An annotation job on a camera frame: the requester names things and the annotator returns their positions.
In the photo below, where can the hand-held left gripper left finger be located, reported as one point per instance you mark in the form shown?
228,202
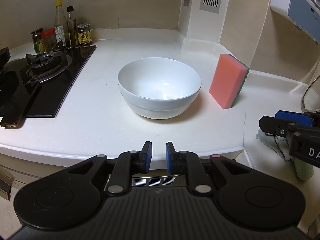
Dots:
147,156

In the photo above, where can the metal rimmed pot lid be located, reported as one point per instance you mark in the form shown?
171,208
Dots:
305,93

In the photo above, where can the clear bottle with yellow cap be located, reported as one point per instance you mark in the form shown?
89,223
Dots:
60,27

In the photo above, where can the gas burner with black grate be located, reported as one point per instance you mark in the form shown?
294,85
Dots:
45,63

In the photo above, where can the grey cloth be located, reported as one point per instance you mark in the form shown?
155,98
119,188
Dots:
281,147

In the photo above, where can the oil bottle with black cap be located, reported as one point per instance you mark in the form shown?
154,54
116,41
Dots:
72,31

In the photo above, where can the jar with red lid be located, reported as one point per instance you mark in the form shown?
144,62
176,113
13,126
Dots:
49,40

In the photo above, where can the white pipe column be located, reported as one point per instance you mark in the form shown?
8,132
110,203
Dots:
202,27

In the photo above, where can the white ceramic bowl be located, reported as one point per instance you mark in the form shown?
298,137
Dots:
160,85

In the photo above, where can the dark cookware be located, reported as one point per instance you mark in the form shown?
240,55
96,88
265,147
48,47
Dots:
8,83

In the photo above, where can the black glass gas cooktop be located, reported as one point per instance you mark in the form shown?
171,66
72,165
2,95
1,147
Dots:
65,80

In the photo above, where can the gold smartphone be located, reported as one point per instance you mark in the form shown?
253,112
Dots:
17,111

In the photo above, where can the glass jar with yellow label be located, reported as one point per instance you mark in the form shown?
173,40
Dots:
84,36

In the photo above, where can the white and blue wall appliance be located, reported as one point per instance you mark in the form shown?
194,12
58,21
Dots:
297,5

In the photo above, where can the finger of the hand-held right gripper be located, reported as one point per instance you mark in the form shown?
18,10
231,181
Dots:
293,118
273,125

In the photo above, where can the jar with dark lid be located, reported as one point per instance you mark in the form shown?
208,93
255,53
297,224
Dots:
37,42

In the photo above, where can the pink and green sponge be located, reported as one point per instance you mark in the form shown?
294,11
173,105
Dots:
226,80

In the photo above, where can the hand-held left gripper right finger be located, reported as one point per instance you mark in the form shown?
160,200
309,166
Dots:
170,157

